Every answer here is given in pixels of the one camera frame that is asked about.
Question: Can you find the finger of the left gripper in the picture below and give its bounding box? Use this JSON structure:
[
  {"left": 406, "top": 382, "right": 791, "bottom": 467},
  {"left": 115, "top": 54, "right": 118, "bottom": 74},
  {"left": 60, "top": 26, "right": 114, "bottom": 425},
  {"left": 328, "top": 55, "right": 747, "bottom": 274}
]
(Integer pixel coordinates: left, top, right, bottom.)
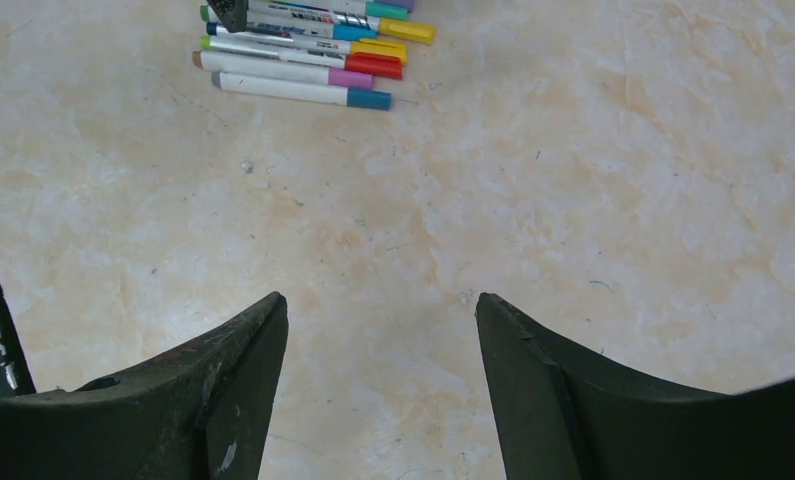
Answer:
[{"left": 206, "top": 0, "right": 249, "bottom": 33}]

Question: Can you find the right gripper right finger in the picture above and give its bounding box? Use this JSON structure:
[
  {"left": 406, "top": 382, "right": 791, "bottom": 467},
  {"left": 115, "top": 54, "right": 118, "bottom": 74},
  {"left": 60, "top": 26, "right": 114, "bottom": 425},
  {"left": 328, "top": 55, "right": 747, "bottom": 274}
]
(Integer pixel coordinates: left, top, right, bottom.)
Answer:
[{"left": 475, "top": 293, "right": 795, "bottom": 479}]

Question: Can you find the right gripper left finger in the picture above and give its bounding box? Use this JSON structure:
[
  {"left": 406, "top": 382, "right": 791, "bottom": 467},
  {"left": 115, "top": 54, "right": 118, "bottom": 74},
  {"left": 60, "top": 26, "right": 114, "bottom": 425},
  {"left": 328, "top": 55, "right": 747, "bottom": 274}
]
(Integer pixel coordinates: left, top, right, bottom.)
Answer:
[{"left": 0, "top": 292, "right": 289, "bottom": 479}]

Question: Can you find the light blue cap marker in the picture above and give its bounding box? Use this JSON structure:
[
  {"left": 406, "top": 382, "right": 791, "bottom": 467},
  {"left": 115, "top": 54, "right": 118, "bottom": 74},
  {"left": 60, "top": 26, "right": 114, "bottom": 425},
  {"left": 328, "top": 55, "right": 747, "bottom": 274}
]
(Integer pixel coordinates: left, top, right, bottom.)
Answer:
[{"left": 243, "top": 14, "right": 377, "bottom": 41}]

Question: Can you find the blue cap white marker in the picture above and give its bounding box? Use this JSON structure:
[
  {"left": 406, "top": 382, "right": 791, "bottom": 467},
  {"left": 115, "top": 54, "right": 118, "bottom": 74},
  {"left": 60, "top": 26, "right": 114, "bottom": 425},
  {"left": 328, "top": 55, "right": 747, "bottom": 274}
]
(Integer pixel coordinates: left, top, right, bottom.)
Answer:
[{"left": 211, "top": 72, "right": 392, "bottom": 111}]

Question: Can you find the pink cap white marker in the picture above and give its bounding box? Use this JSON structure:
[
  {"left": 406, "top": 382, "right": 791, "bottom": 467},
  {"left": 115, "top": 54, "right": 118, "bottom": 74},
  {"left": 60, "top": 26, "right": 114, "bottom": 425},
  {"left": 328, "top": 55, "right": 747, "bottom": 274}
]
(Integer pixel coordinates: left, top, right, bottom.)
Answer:
[{"left": 191, "top": 51, "right": 374, "bottom": 90}]

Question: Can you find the orange cap white marker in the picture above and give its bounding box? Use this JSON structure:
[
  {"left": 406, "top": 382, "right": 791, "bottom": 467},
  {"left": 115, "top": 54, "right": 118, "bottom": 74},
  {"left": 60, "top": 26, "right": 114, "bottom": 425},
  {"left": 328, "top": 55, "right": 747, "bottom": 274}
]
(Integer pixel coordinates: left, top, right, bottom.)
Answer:
[{"left": 206, "top": 23, "right": 407, "bottom": 66}]

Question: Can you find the teal cap white marker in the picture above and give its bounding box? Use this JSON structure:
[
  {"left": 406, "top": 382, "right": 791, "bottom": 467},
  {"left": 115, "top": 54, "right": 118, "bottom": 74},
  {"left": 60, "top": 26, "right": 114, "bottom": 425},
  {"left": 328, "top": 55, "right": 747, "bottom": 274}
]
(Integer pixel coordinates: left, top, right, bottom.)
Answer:
[{"left": 247, "top": 0, "right": 410, "bottom": 22}]

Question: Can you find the red cap white marker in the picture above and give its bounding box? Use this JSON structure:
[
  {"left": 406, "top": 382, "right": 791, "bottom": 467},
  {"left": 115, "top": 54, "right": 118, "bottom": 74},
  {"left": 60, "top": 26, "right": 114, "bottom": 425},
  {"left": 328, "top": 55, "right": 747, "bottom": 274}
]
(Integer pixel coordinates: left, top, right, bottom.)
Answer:
[{"left": 200, "top": 35, "right": 403, "bottom": 80}]

